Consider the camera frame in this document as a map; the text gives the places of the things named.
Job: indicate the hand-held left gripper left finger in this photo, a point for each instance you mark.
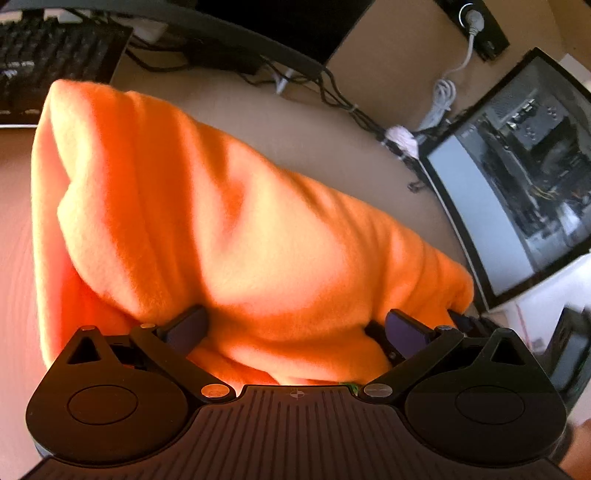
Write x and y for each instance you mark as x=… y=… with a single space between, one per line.
x=187 y=330

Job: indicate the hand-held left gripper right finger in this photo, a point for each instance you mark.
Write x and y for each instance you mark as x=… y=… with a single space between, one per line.
x=408 y=334

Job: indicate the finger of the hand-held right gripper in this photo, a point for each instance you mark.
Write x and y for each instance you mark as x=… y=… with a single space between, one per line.
x=381 y=344
x=468 y=323

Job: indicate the orange fleece garment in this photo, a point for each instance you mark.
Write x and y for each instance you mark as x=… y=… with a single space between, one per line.
x=207 y=207

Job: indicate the white computer case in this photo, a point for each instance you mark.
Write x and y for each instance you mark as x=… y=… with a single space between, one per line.
x=508 y=184

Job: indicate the crumpled white tissue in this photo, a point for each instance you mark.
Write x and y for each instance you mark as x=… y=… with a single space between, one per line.
x=401 y=138

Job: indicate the black mechanical keyboard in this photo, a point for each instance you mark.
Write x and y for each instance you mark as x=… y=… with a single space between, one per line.
x=55 y=60

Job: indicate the curved black computer monitor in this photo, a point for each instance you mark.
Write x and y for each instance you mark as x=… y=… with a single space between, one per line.
x=277 y=27

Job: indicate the black socket rail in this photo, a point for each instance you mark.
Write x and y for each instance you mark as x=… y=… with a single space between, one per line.
x=491 y=27

